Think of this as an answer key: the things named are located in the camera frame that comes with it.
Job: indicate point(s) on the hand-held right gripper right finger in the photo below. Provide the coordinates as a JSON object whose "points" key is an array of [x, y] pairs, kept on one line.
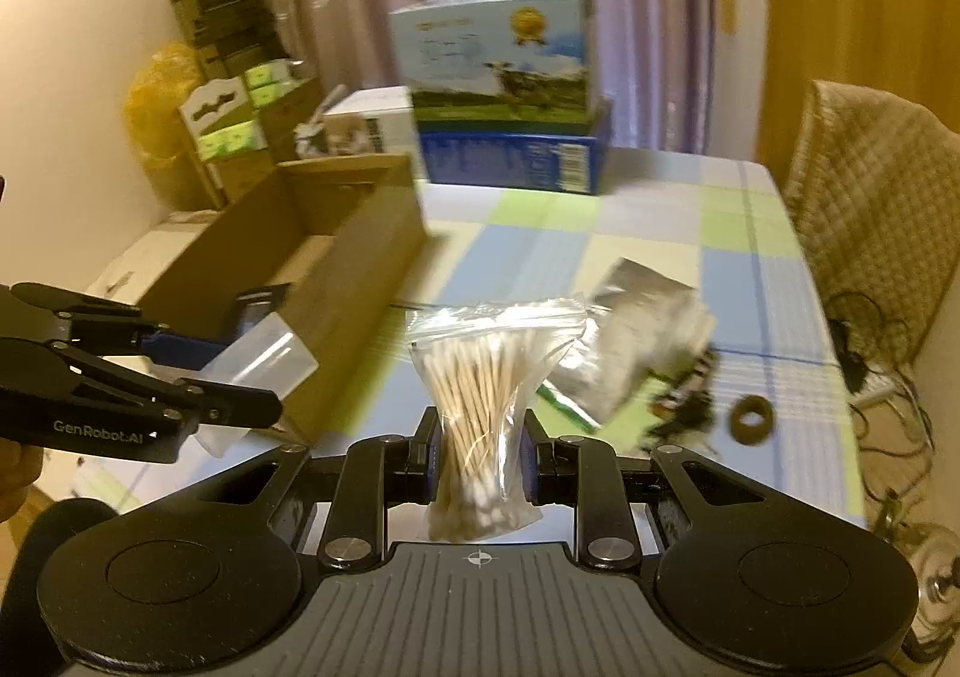
{"points": [[529, 456]]}

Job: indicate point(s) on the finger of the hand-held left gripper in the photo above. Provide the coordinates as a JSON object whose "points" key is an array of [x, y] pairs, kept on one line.
{"points": [[240, 407], [184, 351]]}

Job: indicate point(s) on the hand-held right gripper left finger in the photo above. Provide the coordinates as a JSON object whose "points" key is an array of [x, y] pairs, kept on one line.
{"points": [[433, 456]]}

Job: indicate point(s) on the clear plastic box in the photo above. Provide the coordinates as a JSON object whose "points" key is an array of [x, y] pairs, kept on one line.
{"points": [[259, 354]]}

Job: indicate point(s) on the bag of cotton swabs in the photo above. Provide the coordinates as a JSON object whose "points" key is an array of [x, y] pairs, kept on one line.
{"points": [[480, 377]]}

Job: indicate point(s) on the silver foil packet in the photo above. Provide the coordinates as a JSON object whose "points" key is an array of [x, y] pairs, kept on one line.
{"points": [[637, 317]]}

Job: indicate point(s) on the cardboard box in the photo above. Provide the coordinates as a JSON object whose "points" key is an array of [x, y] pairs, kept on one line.
{"points": [[360, 257]]}

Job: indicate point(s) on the person's left hand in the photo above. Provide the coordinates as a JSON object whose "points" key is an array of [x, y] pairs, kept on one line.
{"points": [[16, 482]]}

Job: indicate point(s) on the dark small object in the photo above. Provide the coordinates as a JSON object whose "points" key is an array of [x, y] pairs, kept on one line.
{"points": [[259, 308]]}

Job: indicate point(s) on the checked tablecloth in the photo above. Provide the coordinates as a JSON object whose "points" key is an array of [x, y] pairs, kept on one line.
{"points": [[525, 249]]}

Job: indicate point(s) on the stack of green tissue packs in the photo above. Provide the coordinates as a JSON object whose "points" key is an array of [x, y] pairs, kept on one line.
{"points": [[225, 140], [270, 83]]}

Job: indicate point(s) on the yellow mesh bag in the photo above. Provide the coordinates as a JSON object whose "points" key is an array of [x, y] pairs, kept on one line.
{"points": [[161, 122]]}

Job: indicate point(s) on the brown storage carton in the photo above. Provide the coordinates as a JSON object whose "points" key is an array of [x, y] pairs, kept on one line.
{"points": [[289, 129]]}

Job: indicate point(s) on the white display carton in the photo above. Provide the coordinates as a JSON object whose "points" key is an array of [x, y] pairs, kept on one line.
{"points": [[217, 103]]}

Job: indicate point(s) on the bin of clutter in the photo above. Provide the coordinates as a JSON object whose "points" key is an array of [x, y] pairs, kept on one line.
{"points": [[315, 125]]}

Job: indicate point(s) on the white printed box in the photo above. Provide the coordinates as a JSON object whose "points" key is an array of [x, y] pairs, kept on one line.
{"points": [[375, 125]]}

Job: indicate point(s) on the flat dark blue box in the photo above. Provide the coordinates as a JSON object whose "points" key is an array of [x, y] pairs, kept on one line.
{"points": [[510, 155]]}

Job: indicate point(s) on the white power strip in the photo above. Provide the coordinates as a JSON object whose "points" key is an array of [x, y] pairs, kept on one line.
{"points": [[876, 393]]}

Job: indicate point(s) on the blue cow print carton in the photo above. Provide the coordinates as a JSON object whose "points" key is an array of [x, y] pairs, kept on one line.
{"points": [[487, 54]]}

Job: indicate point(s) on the round metal stand base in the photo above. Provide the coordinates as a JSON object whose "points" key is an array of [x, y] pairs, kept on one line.
{"points": [[934, 587]]}

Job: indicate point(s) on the chair with quilted cover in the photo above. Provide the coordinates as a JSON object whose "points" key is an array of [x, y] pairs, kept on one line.
{"points": [[870, 197]]}

